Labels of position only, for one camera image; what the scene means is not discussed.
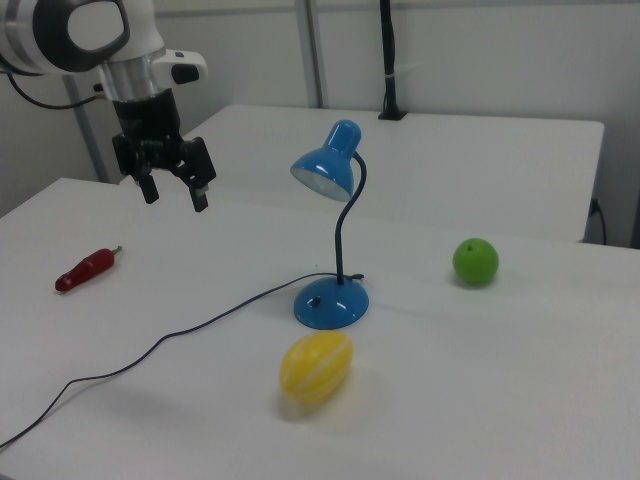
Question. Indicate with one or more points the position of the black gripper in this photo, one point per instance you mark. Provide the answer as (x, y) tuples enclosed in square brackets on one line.
[(150, 125)]

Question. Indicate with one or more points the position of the blue gooseneck desk lamp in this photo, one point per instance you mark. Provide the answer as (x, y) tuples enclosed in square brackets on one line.
[(330, 305)]

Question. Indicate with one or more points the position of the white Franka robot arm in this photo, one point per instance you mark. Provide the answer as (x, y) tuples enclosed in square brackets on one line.
[(135, 30)]

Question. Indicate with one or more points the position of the red chili pepper toy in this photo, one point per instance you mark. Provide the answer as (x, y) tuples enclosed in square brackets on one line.
[(82, 272)]

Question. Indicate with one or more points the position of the yellow striped melon toy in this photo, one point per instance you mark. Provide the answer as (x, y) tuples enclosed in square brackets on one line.
[(315, 367)]

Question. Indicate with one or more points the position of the white side table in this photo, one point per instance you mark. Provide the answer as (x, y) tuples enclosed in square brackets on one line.
[(450, 165)]

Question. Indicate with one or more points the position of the green apple toy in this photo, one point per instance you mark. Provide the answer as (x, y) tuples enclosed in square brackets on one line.
[(476, 262)]

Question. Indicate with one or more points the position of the grey partition post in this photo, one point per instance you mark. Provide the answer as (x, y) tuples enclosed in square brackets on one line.
[(314, 50)]

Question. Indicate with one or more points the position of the black clamped camera pole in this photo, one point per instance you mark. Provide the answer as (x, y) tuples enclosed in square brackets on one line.
[(391, 60)]

